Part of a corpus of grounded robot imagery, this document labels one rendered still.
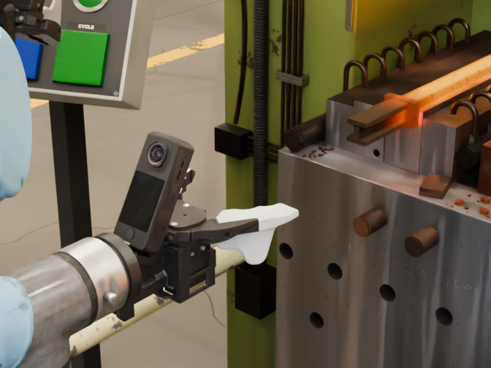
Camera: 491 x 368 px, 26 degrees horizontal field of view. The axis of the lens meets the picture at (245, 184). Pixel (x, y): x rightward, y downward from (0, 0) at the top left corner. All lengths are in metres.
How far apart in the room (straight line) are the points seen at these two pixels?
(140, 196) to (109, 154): 2.71
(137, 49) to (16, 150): 0.84
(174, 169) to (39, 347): 0.21
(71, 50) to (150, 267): 0.56
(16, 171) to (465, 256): 0.73
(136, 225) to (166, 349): 1.65
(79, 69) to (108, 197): 1.92
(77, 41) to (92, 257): 0.60
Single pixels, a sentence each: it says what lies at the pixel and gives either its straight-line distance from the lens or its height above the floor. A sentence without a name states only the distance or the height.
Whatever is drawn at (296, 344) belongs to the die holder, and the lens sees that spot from 1.56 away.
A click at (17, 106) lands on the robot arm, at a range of 0.72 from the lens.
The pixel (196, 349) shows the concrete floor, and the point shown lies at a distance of 2.66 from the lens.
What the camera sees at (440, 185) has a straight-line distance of 1.33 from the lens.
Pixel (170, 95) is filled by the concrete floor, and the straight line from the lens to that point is 4.26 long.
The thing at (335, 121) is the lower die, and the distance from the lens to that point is 1.44.
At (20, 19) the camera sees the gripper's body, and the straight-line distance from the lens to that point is 1.31.
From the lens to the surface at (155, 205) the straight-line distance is 1.02.
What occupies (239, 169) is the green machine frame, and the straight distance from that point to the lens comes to 1.80.
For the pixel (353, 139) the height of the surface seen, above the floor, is 0.99.
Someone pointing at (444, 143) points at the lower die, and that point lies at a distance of 1.35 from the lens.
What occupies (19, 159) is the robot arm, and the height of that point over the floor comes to 1.20.
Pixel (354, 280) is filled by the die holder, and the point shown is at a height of 0.76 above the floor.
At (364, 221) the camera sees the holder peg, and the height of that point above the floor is 0.88.
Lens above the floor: 1.49
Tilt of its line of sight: 25 degrees down
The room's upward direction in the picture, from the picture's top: straight up
